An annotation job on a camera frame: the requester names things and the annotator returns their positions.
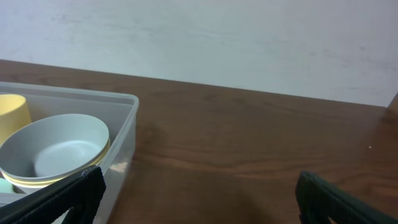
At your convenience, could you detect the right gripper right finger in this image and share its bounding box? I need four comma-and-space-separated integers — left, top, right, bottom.
295, 170, 397, 224

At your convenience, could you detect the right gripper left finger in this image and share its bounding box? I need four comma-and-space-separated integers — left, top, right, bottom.
1, 166, 106, 224

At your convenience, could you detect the yellow bowl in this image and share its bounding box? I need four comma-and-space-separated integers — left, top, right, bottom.
1, 141, 110, 188

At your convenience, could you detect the grey bowl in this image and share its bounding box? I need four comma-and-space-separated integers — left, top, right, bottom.
1, 114, 109, 182

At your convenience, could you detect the mint green spoon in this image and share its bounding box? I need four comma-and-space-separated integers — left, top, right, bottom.
0, 178, 14, 194

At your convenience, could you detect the clear plastic container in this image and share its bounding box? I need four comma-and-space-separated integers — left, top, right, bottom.
1, 82, 139, 224

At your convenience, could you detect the yellow cup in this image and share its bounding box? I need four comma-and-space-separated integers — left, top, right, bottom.
1, 94, 32, 144

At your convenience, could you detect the white bowl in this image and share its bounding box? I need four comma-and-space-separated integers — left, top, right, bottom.
14, 185, 42, 194

